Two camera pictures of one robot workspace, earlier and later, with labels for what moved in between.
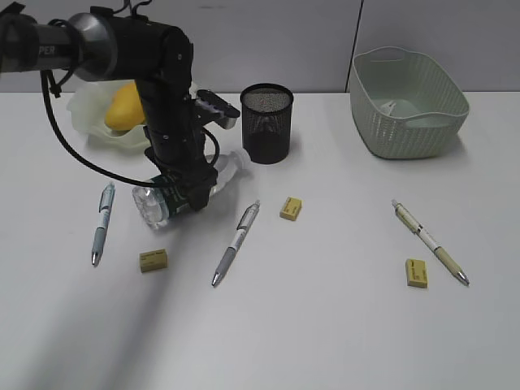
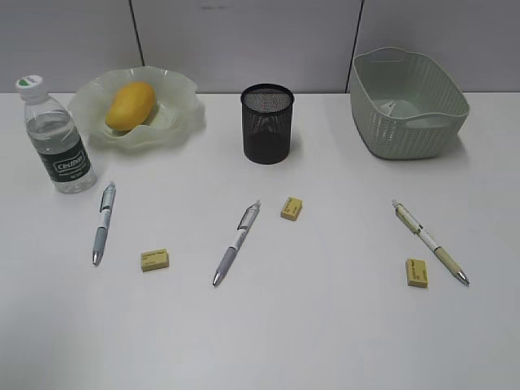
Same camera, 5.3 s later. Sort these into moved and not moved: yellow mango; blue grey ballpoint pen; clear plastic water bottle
Moved: clear plastic water bottle
Not moved: yellow mango; blue grey ballpoint pen
